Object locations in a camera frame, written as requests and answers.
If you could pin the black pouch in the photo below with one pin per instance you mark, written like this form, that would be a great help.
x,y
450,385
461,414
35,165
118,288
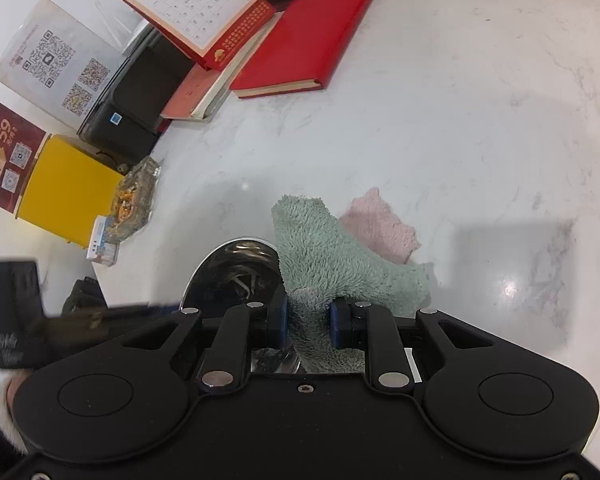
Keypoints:
x,y
82,295

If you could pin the yellow box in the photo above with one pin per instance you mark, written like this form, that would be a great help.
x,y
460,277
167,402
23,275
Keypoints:
x,y
65,190

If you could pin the small white blue carton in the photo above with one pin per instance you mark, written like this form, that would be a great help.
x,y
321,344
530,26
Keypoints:
x,y
101,242

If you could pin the red desk calendar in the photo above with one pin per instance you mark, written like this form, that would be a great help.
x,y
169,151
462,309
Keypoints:
x,y
195,5

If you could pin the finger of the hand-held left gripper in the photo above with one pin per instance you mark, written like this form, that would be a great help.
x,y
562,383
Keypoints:
x,y
140,314

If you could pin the green and pink fluffy cloth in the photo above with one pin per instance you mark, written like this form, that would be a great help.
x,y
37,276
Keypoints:
x,y
330,260

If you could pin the red hardcover notebook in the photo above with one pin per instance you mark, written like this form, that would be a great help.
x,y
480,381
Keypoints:
x,y
305,40

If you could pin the white code sign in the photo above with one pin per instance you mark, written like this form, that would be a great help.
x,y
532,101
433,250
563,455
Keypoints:
x,y
45,60

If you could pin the red poster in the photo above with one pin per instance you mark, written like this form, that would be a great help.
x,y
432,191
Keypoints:
x,y
5,155

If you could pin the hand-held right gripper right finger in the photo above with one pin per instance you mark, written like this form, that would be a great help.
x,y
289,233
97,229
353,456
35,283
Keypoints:
x,y
336,327

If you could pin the black printer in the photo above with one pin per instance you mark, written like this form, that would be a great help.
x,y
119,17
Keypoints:
x,y
130,105

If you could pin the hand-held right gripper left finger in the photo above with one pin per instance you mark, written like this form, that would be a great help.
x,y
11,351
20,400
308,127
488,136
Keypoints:
x,y
280,325

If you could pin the stainless steel bowl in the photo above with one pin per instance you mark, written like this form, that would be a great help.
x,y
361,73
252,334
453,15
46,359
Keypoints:
x,y
230,270

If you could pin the salmon pink notebook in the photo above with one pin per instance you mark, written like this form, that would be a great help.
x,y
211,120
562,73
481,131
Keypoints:
x,y
195,95

